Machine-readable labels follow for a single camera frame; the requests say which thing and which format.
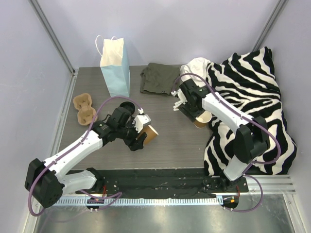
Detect brown paper coffee cup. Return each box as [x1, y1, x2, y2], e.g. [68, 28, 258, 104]
[137, 125, 158, 146]

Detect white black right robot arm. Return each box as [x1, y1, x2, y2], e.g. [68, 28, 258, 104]
[176, 79, 270, 192]

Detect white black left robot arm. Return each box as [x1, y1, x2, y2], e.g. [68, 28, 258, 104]
[25, 106, 151, 208]

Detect white paper straws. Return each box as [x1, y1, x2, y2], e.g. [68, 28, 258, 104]
[173, 100, 184, 111]

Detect white bucket hat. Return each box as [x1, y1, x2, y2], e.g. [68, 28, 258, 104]
[180, 57, 211, 87]

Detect brown cardboard cup carrier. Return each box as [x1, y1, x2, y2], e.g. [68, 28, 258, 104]
[73, 93, 96, 126]

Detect olive green folded cloth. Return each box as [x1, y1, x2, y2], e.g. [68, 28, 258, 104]
[140, 63, 181, 96]

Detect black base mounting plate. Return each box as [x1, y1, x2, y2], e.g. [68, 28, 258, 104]
[74, 168, 250, 198]

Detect zebra striped blanket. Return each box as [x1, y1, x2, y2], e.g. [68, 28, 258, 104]
[206, 47, 297, 175]

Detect light blue paper bag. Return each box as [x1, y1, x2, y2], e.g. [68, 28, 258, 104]
[95, 35, 130, 97]

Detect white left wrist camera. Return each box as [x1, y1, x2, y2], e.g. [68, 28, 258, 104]
[134, 108, 151, 133]

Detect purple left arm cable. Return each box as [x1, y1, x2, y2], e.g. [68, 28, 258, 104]
[28, 96, 144, 216]

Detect white slotted cable duct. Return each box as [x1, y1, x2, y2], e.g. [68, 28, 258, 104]
[54, 196, 223, 207]

